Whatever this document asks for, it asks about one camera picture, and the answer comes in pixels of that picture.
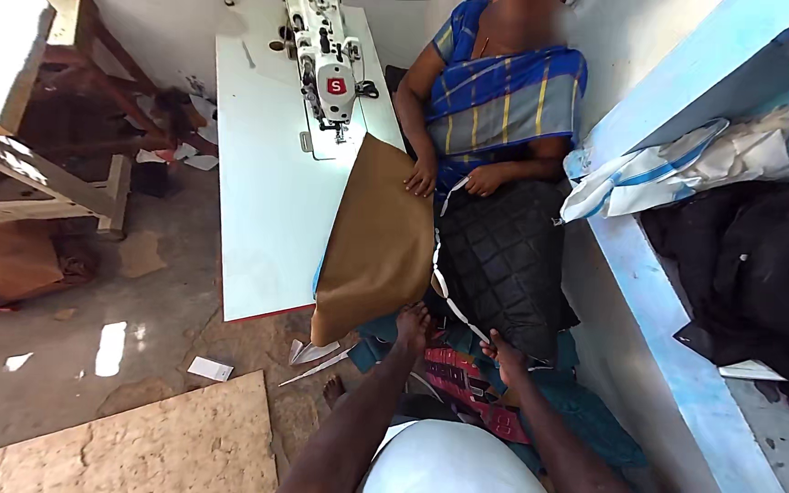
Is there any white cloth with blue stripes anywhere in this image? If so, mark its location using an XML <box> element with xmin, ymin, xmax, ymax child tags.
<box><xmin>560</xmin><ymin>105</ymin><xmax>789</xmax><ymax>226</ymax></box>

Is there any white piping strip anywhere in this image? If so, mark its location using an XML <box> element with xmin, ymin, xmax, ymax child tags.
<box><xmin>433</xmin><ymin>176</ymin><xmax>491</xmax><ymax>345</ymax></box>

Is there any light blue shelf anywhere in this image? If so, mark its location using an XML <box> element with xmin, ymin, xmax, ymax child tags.
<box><xmin>564</xmin><ymin>0</ymin><xmax>789</xmax><ymax>493</ymax></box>

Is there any pile of black garments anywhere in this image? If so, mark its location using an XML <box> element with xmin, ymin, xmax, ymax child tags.
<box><xmin>640</xmin><ymin>179</ymin><xmax>789</xmax><ymax>395</ymax></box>

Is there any person's left forearm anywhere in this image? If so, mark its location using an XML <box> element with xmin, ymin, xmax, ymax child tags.
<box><xmin>277</xmin><ymin>340</ymin><xmax>424</xmax><ymax>493</ymax></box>

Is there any red patterned fabric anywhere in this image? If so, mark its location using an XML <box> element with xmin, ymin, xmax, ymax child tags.
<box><xmin>425</xmin><ymin>346</ymin><xmax>531</xmax><ymax>445</ymax></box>

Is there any light plywood board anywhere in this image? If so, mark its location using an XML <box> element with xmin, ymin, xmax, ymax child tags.
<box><xmin>0</xmin><ymin>370</ymin><xmax>279</xmax><ymax>493</ymax></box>

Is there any white sewing machine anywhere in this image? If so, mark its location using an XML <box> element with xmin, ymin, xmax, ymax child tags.
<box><xmin>269</xmin><ymin>0</ymin><xmax>380</xmax><ymax>146</ymax></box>

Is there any white sewing table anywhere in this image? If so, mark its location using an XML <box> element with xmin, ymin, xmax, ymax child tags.
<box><xmin>216</xmin><ymin>5</ymin><xmax>406</xmax><ymax>323</ymax></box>

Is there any person's left hand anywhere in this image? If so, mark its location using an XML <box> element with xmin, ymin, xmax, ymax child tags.
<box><xmin>396</xmin><ymin>301</ymin><xmax>431</xmax><ymax>354</ymax></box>

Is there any reddish-brown wooden frame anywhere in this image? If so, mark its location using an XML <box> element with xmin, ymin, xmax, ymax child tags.
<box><xmin>42</xmin><ymin>0</ymin><xmax>175</xmax><ymax>155</ymax></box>

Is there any small white carton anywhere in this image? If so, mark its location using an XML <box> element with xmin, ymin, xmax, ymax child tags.
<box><xmin>188</xmin><ymin>356</ymin><xmax>235</xmax><ymax>382</ymax></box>

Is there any white fabric scrap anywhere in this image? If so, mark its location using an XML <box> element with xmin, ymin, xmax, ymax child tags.
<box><xmin>278</xmin><ymin>340</ymin><xmax>354</xmax><ymax>388</ymax></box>

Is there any teal fabric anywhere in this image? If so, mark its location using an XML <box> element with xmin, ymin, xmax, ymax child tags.
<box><xmin>348</xmin><ymin>314</ymin><xmax>650</xmax><ymax>473</ymax></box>

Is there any person's right hand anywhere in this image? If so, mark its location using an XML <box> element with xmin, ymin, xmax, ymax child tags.
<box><xmin>480</xmin><ymin>329</ymin><xmax>529</xmax><ymax>387</ymax></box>

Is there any brown leather-like fabric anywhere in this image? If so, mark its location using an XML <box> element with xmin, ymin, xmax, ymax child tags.
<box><xmin>311</xmin><ymin>133</ymin><xmax>436</xmax><ymax>347</ymax></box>

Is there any person's right forearm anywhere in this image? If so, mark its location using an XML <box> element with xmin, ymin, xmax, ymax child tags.
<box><xmin>504</xmin><ymin>370</ymin><xmax>635</xmax><ymax>493</ymax></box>

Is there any pile of paper scraps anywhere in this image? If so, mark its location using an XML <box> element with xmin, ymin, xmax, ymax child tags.
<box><xmin>123</xmin><ymin>92</ymin><xmax>220</xmax><ymax>172</ymax></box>

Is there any person's body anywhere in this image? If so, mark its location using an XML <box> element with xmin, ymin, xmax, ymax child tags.
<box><xmin>362</xmin><ymin>419</ymin><xmax>549</xmax><ymax>493</ymax></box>

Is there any black quilted fabric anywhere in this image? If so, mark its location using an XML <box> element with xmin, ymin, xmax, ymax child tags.
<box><xmin>433</xmin><ymin>179</ymin><xmax>581</xmax><ymax>365</ymax></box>

